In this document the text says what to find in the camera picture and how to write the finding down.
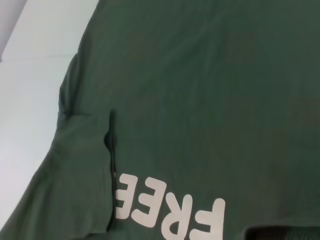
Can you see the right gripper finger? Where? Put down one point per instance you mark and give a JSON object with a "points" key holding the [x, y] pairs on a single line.
{"points": [[265, 233]]}

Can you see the dark green FREE t-shirt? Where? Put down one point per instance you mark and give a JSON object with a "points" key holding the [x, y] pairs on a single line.
{"points": [[200, 100]]}

